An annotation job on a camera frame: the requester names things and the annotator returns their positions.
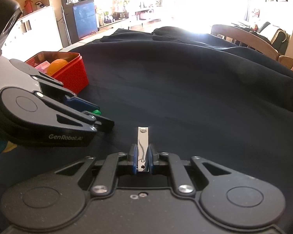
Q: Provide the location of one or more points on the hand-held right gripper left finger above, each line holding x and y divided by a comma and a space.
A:
134, 159

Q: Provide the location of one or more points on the wooden tv cabinet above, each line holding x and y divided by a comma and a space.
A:
136, 20

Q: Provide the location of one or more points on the red tin box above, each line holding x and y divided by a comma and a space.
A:
73, 78

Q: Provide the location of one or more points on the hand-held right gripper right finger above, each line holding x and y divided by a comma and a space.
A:
150, 159

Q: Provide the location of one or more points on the white cabinet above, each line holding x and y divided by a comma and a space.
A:
34, 34

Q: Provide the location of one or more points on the brown wooden chair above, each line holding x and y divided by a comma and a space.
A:
287, 62

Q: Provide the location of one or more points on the red thermos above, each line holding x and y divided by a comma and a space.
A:
28, 6

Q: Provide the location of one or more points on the black blue water dispenser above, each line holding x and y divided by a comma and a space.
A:
83, 19

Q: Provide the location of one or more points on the grey curtain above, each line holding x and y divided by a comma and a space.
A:
251, 0

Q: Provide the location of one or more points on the orange fruit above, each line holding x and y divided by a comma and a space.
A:
56, 65

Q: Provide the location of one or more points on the pink plush toy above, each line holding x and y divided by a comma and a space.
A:
256, 12

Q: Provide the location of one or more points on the dark navy cloth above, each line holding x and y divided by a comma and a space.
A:
185, 90

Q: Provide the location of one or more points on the green plastic pawn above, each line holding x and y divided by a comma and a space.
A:
96, 112

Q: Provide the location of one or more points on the white sofa blanket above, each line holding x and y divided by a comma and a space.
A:
268, 33

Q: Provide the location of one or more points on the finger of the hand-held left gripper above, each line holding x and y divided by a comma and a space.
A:
80, 103
105, 124

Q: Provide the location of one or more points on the silver nail clipper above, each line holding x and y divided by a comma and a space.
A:
142, 139

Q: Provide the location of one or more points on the dark wooden chair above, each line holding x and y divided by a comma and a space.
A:
244, 40

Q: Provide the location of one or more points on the dark green sofa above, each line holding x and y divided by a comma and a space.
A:
284, 39

